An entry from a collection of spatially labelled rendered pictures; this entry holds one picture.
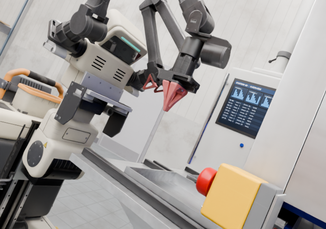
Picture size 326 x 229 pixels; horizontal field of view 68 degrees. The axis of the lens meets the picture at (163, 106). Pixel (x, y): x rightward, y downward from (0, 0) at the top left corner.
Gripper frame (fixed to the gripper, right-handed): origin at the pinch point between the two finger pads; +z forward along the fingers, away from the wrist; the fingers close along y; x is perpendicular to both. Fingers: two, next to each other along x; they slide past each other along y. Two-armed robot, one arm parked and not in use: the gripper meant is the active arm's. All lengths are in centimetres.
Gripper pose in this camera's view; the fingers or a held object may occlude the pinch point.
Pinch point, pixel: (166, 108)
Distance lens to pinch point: 64.2
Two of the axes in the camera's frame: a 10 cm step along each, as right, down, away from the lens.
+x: 5.1, 2.8, 8.1
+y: 7.6, 2.9, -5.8
